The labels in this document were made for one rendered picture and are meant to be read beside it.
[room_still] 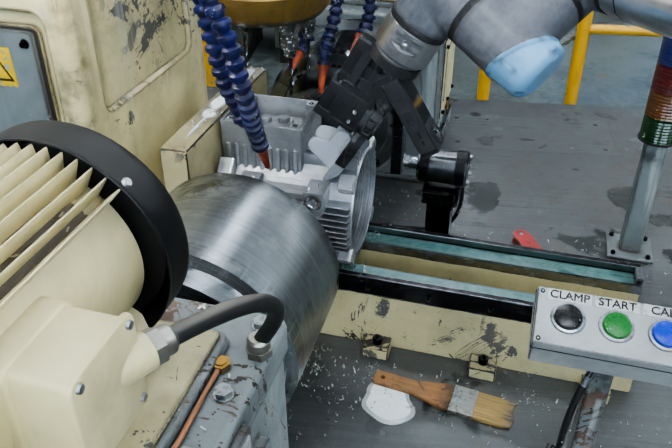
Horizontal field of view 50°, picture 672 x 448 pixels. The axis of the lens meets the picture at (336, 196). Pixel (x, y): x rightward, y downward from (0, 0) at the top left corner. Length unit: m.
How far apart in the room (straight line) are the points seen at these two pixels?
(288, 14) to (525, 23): 0.29
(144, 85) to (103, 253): 0.62
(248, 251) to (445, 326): 0.43
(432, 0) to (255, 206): 0.30
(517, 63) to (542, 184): 0.82
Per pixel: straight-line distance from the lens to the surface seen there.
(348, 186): 0.99
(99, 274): 0.50
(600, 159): 1.74
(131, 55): 1.07
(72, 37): 0.94
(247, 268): 0.74
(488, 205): 1.50
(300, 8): 0.92
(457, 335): 1.11
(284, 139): 1.01
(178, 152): 0.96
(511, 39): 0.80
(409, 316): 1.10
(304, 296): 0.78
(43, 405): 0.43
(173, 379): 0.59
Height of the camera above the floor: 1.59
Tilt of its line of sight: 32 degrees down
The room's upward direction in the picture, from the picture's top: straight up
